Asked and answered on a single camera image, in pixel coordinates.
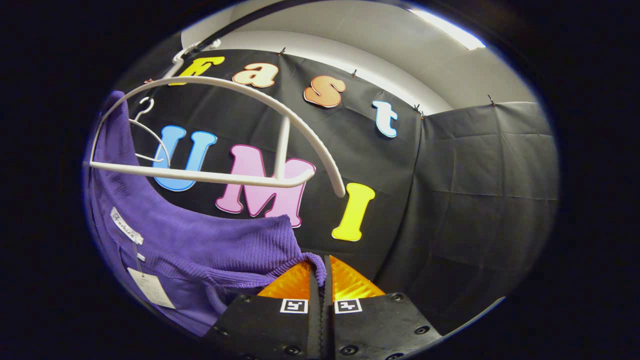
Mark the white plastic hanger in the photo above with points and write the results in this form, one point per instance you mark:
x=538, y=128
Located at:
x=145, y=127
x=200, y=176

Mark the black metal clothes rack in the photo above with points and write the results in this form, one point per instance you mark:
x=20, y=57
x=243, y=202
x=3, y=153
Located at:
x=240, y=25

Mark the long ceiling light panel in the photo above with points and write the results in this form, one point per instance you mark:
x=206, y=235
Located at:
x=455, y=32

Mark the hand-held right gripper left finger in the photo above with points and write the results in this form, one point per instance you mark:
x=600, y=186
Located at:
x=315, y=325

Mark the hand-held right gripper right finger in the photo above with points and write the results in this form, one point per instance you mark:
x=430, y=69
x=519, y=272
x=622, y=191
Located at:
x=328, y=325

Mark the black backdrop cloth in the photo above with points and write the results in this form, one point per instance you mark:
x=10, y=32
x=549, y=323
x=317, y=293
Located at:
x=475, y=200

